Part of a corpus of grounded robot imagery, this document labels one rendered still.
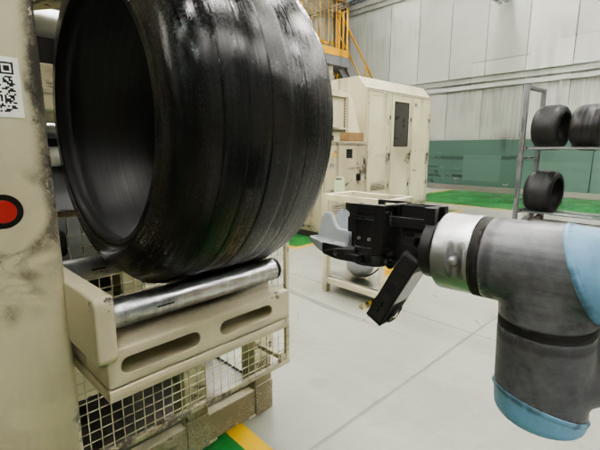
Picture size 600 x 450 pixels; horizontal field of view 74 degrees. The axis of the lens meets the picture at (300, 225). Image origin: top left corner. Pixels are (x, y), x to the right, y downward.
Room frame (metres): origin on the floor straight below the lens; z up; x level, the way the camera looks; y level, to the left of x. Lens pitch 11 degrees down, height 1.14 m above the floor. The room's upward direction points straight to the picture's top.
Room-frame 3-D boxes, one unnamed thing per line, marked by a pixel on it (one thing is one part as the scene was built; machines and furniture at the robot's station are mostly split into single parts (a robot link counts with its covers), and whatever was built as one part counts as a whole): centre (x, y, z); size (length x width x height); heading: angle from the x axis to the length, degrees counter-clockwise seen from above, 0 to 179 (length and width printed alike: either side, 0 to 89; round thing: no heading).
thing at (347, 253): (0.54, -0.07, 1.00); 0.09 x 0.05 x 0.02; 46
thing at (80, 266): (0.87, 0.38, 0.90); 0.35 x 0.05 x 0.05; 136
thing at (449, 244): (0.45, -0.19, 1.02); 0.10 x 0.05 x 0.09; 136
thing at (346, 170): (5.53, -0.42, 0.62); 0.91 x 0.58 x 1.25; 133
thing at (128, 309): (0.67, 0.17, 0.90); 0.35 x 0.05 x 0.05; 136
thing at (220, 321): (0.67, 0.18, 0.84); 0.36 x 0.09 x 0.06; 136
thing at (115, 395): (0.77, 0.28, 0.80); 0.37 x 0.36 x 0.02; 46
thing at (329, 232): (0.58, -0.04, 1.02); 0.09 x 0.03 x 0.06; 46
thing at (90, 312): (0.64, 0.40, 0.90); 0.40 x 0.03 x 0.10; 46
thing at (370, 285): (3.04, -0.51, 0.40); 0.60 x 0.35 x 0.80; 43
